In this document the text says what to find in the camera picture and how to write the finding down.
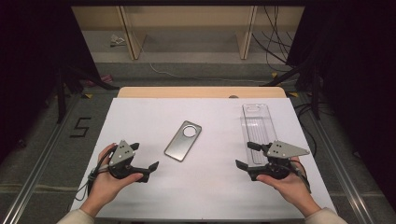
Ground bunch of black hanging cables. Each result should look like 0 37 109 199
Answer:
251 5 301 68

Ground pink cloth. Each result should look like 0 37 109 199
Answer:
85 74 114 88

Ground grey phone case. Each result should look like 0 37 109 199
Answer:
163 119 203 163

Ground wooden table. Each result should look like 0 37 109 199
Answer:
117 86 288 100

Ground right hand-held gripper cable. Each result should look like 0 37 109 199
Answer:
289 158 313 194

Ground person's right hand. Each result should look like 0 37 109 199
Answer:
255 156 313 207

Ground hand-held gripper cable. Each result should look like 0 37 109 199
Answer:
74 145 119 202
289 158 313 194

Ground clear plastic packaging tray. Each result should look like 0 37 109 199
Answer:
240 103 279 165

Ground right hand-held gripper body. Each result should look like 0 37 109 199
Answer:
248 140 311 182

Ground person's left hand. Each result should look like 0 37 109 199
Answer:
83 143 145 209

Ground beige wooden shelf unit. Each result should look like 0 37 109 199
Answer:
71 5 306 61

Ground dark curtain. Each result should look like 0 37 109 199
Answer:
285 0 396 213
0 0 102 162

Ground white table cover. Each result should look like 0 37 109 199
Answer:
70 97 337 220

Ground black tripod stand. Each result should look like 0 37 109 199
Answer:
261 60 322 121
55 65 121 125

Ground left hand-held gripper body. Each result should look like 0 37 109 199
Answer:
107 139 150 184

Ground small grey packet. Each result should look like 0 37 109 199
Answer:
109 34 127 48

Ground left hand-held gripper cable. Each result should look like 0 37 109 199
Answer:
74 145 119 202

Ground black floor cable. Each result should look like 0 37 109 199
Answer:
293 102 319 158

